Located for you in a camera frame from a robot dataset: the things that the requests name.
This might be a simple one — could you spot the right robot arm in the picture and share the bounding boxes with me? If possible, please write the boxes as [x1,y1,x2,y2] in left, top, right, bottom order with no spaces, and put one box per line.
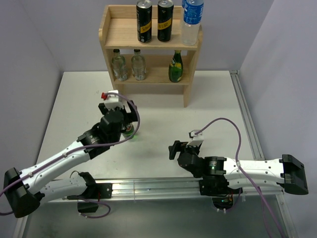
[168,140,309,196]

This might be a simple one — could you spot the green bottle yellow label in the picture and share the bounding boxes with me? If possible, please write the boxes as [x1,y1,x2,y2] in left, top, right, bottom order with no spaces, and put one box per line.
[168,50,183,83]

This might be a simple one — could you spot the aluminium frame rails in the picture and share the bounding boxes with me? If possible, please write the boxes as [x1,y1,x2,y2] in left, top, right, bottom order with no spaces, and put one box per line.
[12,70,298,238]

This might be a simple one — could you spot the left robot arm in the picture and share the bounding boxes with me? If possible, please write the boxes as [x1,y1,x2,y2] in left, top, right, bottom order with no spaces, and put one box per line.
[1,100,140,218]

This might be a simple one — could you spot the front clear water bottle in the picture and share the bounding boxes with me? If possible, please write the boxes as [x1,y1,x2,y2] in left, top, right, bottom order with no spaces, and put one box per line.
[181,0,204,46]

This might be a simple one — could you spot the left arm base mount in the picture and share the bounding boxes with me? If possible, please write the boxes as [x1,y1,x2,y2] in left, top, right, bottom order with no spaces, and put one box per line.
[66,182,112,219]

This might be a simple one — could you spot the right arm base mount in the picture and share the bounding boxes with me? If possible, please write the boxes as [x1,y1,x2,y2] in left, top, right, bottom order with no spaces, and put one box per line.
[199,179,243,210]

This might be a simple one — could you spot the clear soda bottle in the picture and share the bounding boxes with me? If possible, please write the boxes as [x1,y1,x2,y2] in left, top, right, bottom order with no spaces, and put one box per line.
[111,49,128,81]
[131,49,146,81]

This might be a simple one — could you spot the green bottle red label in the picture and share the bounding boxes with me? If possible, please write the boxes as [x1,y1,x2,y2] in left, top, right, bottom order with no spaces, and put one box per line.
[121,122,135,139]

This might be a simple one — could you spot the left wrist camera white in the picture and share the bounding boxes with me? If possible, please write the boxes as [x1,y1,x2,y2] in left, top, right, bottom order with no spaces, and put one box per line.
[101,90,124,110]

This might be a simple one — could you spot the black can yellow label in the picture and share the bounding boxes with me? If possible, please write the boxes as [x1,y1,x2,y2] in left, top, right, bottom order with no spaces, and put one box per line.
[158,0,174,42]

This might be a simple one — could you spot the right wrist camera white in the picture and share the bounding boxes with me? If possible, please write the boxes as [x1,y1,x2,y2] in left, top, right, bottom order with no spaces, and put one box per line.
[187,130,204,147]

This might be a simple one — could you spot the wooden two-tier shelf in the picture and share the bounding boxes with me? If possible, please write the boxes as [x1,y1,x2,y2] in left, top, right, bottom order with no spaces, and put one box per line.
[99,5,203,107]

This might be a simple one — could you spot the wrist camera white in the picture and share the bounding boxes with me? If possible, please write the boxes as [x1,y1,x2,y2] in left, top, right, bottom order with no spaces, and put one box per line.
[187,130,204,147]
[101,90,124,110]

